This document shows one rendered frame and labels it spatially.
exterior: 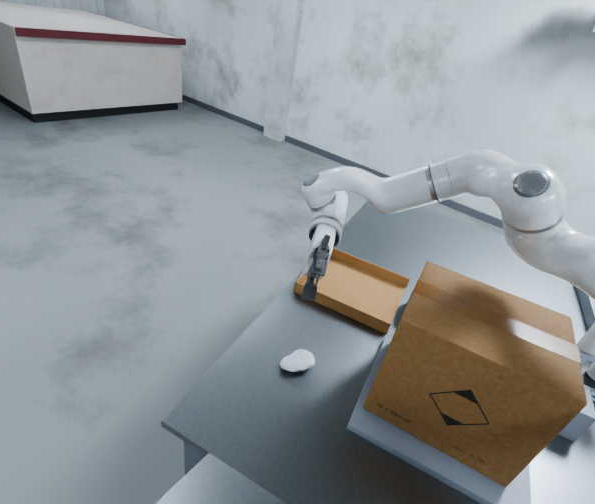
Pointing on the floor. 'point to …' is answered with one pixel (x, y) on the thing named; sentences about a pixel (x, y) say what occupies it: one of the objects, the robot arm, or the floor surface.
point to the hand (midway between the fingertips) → (313, 283)
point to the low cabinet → (68, 61)
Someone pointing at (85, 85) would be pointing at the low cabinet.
